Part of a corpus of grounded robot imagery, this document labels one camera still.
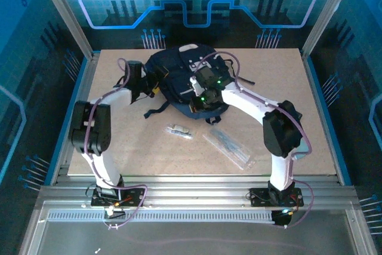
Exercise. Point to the aluminium frame post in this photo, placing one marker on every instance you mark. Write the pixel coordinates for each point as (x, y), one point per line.
(328, 13)
(66, 13)

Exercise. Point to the long clear pencil case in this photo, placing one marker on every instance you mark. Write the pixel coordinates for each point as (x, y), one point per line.
(229, 147)

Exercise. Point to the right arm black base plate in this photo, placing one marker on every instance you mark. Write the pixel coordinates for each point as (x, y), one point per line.
(259, 198)

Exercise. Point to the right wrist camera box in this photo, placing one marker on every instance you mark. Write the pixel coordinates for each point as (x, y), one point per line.
(196, 86)

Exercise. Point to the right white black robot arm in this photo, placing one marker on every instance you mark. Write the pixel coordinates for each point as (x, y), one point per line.
(283, 129)

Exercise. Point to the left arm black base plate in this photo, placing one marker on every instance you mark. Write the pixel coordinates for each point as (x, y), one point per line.
(134, 199)

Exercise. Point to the black controller box with LED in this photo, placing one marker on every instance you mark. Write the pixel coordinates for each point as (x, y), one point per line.
(280, 219)

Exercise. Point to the right aluminium side rail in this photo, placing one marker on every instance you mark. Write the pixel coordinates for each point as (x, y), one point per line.
(309, 67)

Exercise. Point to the navy blue backpack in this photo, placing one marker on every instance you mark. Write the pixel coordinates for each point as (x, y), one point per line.
(173, 70)

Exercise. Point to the aluminium side rail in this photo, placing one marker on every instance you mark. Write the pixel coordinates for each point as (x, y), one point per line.
(90, 67)
(309, 67)

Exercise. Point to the left aluminium side rail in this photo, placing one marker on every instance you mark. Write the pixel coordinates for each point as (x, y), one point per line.
(90, 67)

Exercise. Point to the right aluminium frame post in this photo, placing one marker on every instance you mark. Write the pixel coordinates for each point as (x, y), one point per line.
(328, 13)

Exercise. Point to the small clear supplies bag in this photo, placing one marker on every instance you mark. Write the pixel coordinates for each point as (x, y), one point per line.
(179, 131)

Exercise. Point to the left aluminium frame post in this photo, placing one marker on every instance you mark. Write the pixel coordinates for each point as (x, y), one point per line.
(66, 13)

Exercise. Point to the wide aluminium frame rail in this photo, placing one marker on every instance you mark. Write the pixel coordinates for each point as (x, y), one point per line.
(194, 190)

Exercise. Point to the small white connector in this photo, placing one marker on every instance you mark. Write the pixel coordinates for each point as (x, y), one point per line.
(109, 211)

